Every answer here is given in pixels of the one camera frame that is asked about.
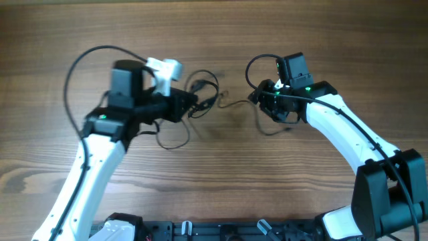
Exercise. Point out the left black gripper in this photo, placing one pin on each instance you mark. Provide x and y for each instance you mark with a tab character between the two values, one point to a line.
179	108

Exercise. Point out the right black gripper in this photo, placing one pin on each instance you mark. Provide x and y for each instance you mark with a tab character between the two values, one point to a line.
276	115

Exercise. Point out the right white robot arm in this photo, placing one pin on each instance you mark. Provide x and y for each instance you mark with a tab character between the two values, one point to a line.
390	188

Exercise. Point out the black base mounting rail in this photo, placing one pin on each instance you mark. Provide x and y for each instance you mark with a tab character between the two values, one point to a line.
230	231

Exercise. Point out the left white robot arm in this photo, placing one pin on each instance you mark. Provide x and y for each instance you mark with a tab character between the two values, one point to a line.
140	93

